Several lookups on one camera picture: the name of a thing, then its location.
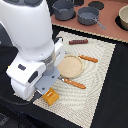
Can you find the dark grey stock pot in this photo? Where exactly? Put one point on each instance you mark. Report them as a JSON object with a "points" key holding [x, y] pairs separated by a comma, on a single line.
{"points": [[63, 10]]}

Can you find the grey pot with handle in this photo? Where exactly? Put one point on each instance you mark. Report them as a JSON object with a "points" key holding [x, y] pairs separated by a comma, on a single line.
{"points": [[89, 16]]}

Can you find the round wooden plate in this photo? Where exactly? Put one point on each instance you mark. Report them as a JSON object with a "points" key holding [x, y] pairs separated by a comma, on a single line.
{"points": [[71, 66]]}

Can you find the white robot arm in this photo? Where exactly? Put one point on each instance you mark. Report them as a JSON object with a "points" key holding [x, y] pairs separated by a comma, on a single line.
{"points": [[29, 27]]}

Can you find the beige bowl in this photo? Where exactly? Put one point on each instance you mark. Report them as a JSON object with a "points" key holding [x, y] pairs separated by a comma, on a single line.
{"points": [[123, 14]]}

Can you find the black stove burner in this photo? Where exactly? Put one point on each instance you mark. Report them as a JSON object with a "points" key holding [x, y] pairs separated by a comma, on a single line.
{"points": [[97, 4]]}

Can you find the fork with wooden handle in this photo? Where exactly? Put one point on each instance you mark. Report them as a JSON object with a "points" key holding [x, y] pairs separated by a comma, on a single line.
{"points": [[76, 84]]}

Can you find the knife with wooden handle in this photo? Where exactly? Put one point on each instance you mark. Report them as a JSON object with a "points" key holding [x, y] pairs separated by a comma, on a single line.
{"points": [[88, 58]]}

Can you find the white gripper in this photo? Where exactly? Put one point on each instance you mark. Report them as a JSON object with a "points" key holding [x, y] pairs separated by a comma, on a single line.
{"points": [[28, 76]]}

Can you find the orange bread loaf toy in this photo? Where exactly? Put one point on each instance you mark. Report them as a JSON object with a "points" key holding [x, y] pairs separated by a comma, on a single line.
{"points": [[50, 96]]}

